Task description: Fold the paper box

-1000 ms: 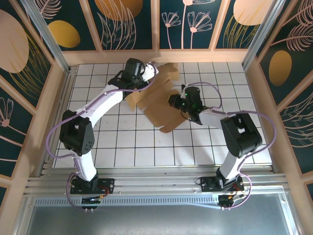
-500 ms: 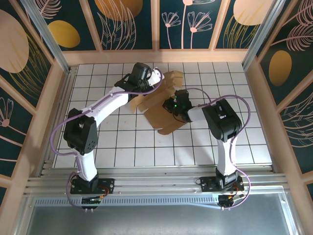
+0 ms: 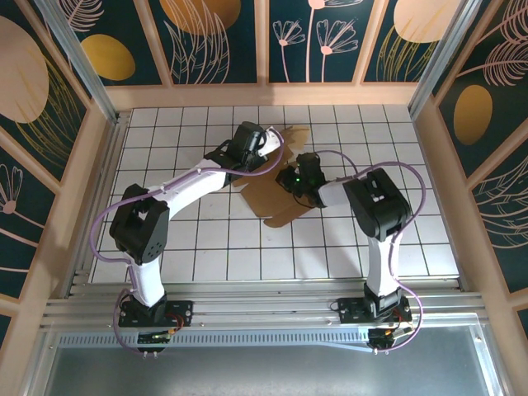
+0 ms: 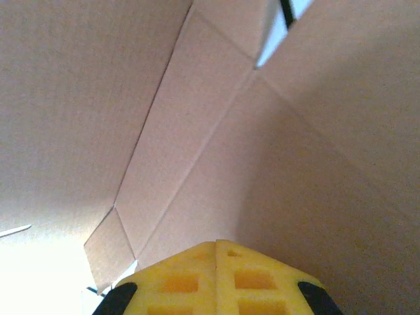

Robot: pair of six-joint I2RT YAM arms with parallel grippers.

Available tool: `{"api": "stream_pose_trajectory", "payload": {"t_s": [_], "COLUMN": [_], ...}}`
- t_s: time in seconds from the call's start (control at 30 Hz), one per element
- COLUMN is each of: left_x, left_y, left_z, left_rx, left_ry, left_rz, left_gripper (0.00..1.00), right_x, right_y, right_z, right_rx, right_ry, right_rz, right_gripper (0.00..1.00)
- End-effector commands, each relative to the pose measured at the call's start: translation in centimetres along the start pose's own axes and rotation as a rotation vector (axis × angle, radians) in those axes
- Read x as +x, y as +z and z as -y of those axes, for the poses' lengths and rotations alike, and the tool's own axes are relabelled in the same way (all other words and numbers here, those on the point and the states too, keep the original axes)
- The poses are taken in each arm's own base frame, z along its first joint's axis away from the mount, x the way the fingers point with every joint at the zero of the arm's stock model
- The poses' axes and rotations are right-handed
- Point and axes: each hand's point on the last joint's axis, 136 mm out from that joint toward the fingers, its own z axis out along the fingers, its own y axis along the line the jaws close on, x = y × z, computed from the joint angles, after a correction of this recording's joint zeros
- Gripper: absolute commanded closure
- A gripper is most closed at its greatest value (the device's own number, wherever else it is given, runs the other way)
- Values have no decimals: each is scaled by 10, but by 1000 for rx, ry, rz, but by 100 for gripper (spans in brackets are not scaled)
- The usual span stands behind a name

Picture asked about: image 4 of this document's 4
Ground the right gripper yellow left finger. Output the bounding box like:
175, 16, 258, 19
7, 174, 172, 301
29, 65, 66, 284
93, 241, 218, 315

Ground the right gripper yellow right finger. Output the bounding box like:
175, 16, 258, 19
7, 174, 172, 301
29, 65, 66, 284
216, 239, 344, 315

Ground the brown cardboard box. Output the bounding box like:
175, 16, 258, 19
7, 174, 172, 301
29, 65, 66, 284
0, 0, 420, 315

